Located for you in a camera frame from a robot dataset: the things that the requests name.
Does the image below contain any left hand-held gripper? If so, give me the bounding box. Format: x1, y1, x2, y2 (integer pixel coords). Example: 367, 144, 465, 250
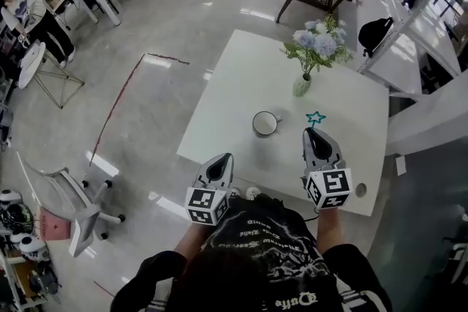
184, 152, 235, 227

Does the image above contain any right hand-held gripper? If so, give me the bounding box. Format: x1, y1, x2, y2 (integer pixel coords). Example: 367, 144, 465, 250
301, 126, 354, 211

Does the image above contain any teal star stick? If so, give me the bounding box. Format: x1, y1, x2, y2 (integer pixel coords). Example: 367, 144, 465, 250
305, 110, 328, 130

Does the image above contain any white cup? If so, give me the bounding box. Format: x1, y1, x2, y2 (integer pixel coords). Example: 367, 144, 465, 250
252, 110, 284, 138

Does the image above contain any person's left forearm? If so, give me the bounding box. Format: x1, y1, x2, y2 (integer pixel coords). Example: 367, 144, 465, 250
173, 218, 212, 257

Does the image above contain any person's right forearm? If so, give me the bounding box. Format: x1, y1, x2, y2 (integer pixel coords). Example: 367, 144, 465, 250
314, 206, 344, 255

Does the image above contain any green glass vase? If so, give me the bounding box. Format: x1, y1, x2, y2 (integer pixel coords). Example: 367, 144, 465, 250
292, 73, 313, 98

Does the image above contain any white paper sheet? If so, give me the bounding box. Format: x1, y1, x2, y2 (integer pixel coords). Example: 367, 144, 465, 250
394, 155, 408, 176

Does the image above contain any person's black printed shirt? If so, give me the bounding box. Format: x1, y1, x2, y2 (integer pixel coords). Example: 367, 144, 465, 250
109, 192, 394, 312

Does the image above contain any blue flower bouquet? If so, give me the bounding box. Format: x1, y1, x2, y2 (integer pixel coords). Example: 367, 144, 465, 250
279, 13, 355, 78

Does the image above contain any red floor tape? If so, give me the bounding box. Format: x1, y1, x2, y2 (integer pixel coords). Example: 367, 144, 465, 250
88, 52, 192, 168

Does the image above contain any black backpack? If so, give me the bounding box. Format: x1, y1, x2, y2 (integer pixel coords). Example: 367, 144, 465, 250
357, 16, 395, 58

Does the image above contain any white office chair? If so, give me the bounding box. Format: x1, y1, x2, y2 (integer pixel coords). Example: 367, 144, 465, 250
15, 151, 127, 259

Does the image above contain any white metal shelf rack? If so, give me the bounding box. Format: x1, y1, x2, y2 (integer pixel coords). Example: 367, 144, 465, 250
355, 0, 468, 104

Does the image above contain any pink paper bag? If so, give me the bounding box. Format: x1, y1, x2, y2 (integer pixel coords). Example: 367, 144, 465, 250
35, 205, 72, 243

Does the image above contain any white helmet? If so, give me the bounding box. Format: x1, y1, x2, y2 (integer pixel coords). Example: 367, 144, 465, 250
10, 232, 50, 262
0, 189, 23, 205

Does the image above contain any round white side table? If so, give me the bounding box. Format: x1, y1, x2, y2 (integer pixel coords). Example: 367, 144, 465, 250
18, 41, 86, 110

